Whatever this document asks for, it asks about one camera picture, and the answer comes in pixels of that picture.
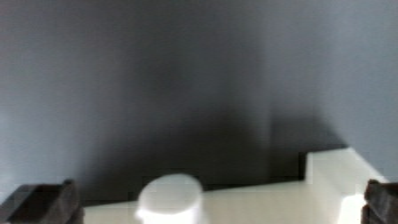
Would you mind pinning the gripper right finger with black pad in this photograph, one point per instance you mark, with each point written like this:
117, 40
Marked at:
380, 212

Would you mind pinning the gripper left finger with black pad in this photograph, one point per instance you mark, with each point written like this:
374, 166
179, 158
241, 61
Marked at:
44, 204

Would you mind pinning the white cabinet body box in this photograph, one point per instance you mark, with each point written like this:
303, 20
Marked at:
317, 201

